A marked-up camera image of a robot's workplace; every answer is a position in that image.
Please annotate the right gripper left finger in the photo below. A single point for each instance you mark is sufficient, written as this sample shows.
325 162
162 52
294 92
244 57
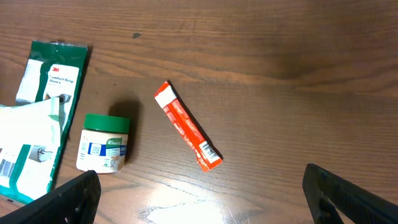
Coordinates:
74 202

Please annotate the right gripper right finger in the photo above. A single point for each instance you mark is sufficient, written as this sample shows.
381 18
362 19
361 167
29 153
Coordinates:
328 195

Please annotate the green lid jar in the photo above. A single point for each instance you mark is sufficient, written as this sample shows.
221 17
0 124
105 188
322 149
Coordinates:
103 143

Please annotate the green 3M gloves package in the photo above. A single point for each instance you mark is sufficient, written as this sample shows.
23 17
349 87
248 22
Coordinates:
53 69

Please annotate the red instant coffee stick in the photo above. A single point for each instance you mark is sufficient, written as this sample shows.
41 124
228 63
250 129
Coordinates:
168 100

